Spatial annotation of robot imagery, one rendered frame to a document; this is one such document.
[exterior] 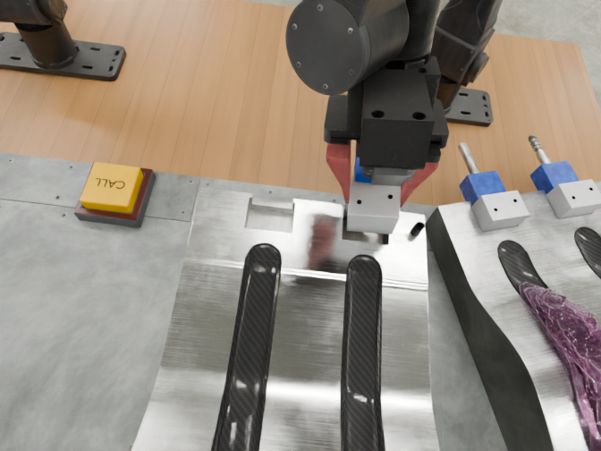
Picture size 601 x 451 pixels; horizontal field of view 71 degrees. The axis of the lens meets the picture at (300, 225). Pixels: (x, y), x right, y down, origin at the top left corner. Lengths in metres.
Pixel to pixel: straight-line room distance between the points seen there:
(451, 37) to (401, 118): 0.35
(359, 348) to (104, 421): 0.28
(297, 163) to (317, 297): 0.25
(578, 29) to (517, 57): 1.79
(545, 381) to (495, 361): 0.06
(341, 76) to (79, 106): 0.53
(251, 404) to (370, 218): 0.21
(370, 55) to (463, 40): 0.36
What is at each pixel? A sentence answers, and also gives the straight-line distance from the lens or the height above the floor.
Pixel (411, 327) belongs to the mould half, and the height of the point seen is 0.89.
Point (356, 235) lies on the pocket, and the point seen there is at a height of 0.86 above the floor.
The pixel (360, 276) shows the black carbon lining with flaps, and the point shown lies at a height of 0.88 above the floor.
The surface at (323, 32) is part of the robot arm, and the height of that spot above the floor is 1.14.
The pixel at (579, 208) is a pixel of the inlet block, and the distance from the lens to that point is 0.63.
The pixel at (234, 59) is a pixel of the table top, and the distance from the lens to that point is 0.76.
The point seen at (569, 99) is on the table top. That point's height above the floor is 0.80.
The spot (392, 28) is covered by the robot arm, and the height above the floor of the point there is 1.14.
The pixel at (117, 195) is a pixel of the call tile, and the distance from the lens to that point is 0.57.
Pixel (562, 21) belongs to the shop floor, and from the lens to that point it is 2.69.
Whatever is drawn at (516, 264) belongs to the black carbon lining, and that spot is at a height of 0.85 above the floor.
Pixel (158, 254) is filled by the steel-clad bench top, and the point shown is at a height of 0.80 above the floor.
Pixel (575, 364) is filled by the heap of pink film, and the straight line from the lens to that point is 0.50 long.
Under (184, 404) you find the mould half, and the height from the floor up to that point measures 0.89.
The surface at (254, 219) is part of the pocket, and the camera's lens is 0.50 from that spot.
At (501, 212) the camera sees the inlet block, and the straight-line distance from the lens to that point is 0.56.
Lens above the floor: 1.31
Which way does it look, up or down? 63 degrees down
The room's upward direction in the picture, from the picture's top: 10 degrees clockwise
